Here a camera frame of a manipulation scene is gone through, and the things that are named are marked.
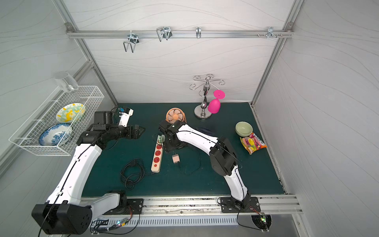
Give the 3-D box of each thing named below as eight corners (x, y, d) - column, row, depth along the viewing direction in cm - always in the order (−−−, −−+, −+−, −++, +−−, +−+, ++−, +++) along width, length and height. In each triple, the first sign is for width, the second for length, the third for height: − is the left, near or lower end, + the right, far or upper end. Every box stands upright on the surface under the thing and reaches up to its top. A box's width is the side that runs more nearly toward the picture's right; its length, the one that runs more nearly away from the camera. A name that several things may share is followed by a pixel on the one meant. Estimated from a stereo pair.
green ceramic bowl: (235, 139, 102) (238, 134, 97) (232, 126, 109) (234, 121, 104) (251, 139, 102) (255, 134, 97) (248, 126, 109) (250, 121, 104)
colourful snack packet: (248, 155, 94) (251, 151, 89) (238, 141, 100) (240, 137, 96) (262, 149, 97) (266, 144, 92) (252, 136, 103) (254, 131, 99)
